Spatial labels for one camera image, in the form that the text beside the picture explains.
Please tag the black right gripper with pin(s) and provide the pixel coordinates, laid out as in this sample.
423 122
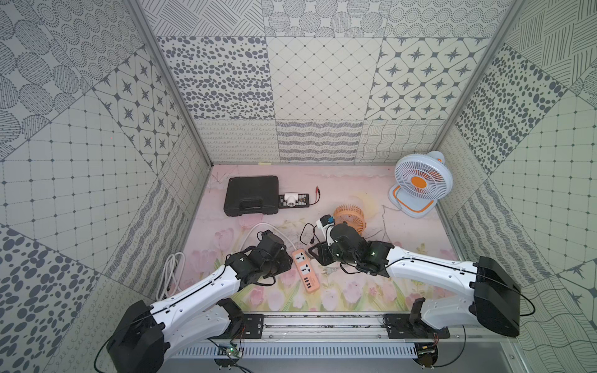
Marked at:
322 257

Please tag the orange power strip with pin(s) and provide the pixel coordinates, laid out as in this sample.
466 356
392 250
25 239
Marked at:
305 271

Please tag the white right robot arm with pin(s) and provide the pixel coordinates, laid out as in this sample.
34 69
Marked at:
483 293

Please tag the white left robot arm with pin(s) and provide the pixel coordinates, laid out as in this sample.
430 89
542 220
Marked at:
148 335

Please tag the small orange desk fan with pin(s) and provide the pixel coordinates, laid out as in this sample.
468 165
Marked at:
352 215

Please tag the white orange desk fan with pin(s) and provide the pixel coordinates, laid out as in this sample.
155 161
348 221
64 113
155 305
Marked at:
421 181

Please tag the red black clip leads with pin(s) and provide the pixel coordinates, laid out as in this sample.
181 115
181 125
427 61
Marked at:
315 197

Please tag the black tray with white adapter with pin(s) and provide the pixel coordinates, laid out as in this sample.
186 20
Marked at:
293 200

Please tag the black tool case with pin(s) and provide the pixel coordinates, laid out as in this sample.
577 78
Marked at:
252 195

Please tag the green circuit board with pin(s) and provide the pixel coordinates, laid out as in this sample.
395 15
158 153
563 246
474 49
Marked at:
230 351

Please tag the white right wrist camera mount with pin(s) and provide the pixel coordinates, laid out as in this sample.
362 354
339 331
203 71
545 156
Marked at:
325 224

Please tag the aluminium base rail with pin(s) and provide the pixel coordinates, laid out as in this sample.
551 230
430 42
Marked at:
354 326

